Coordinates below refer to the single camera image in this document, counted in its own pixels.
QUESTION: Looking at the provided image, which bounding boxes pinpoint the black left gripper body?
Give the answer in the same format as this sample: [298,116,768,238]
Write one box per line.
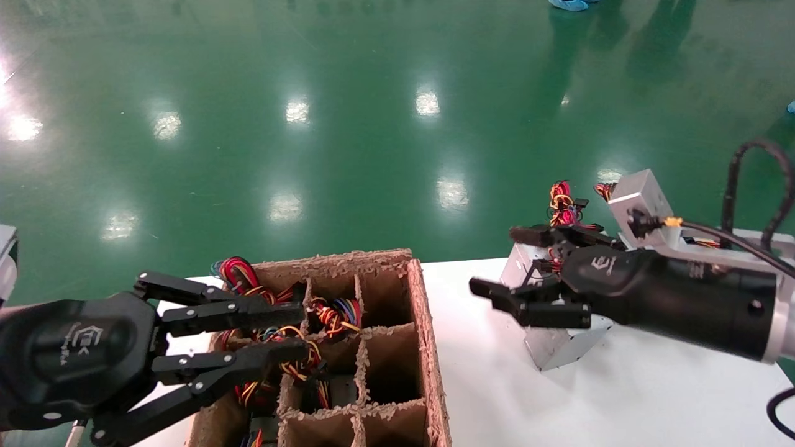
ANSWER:
[0,292,159,432]

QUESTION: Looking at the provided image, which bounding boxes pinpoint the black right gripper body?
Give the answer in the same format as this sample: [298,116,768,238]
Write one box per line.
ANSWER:
[562,245,777,362]

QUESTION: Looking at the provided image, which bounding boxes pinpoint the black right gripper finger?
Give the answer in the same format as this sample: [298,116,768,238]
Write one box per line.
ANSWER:
[509,223,625,252]
[470,276,592,330]

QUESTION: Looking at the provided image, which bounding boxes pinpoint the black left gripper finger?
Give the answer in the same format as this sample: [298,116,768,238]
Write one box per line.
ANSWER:
[92,338,309,446]
[134,270,306,339]

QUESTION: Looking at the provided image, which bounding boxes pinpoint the silver power supply with wires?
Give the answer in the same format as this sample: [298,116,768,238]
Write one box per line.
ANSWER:
[525,314,617,373]
[273,324,360,410]
[217,326,280,407]

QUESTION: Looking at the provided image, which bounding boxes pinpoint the brown cardboard divider box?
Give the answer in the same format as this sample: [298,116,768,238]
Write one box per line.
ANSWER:
[186,248,451,447]

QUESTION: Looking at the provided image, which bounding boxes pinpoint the tall red wire bundle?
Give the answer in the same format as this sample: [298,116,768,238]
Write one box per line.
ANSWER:
[210,256,293,305]

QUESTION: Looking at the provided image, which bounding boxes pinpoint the wire bundle on table left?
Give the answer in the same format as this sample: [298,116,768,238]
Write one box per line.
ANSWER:
[500,180,591,292]

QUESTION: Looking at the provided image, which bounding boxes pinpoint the black cable with yellow plug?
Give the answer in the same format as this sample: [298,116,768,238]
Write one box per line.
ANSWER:
[627,210,795,277]

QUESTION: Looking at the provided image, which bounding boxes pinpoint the leftmost coloured wire bundle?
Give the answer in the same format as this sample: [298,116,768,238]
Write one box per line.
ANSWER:
[245,416,274,447]

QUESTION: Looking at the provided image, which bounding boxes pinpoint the lower-right coloured wire bundle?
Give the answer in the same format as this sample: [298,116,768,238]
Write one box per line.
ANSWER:
[309,297,362,340]

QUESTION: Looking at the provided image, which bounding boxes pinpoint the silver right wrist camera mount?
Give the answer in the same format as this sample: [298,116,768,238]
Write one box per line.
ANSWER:
[609,169,795,274]

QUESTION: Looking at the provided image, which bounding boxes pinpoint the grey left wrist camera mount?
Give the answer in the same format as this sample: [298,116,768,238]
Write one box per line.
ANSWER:
[0,225,19,305]

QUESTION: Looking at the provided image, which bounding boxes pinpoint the thick black corrugated cable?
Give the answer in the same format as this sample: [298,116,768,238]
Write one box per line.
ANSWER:
[722,140,795,249]

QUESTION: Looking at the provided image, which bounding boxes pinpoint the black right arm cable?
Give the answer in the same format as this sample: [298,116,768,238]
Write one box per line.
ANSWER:
[767,388,795,438]

